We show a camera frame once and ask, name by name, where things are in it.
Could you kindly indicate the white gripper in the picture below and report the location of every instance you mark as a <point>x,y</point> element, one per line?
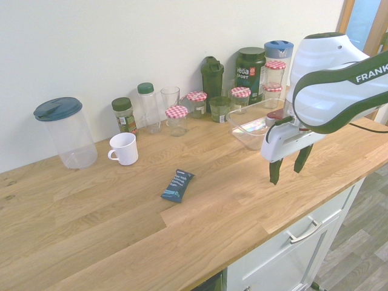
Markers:
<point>285,142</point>

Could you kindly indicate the dark blue protein bar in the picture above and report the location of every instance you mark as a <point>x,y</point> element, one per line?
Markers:
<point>176,186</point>

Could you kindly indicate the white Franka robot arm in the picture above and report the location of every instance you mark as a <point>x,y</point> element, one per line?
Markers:
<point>318,91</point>

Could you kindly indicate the clear rectangular plastic container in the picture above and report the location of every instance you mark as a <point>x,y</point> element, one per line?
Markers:
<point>248,130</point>

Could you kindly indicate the dark Vega protein tub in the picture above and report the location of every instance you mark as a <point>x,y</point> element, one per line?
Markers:
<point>250,75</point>

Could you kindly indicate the green tinted plastic cup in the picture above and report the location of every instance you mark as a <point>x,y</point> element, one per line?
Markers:
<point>219,110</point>

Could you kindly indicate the dark green shaker bottle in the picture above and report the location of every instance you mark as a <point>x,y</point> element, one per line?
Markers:
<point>212,82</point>

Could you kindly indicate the clear canister with blue lid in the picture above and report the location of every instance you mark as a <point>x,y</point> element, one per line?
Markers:
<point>277,50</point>

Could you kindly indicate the clear drinking glass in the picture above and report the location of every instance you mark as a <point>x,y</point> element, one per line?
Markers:
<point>170,97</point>

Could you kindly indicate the clear bottle with green lid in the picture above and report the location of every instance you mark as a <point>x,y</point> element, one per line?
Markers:
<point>148,109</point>

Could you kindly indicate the white mug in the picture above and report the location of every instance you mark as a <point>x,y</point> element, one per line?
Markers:
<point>125,150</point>

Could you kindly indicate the herb jar with green lid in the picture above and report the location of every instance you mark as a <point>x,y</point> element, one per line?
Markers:
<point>125,119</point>

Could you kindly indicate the clear pitcher with teal lid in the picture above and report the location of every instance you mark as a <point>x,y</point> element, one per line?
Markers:
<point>71,136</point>

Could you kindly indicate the wooden door frame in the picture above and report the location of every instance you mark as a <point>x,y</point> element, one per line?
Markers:
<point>348,12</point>

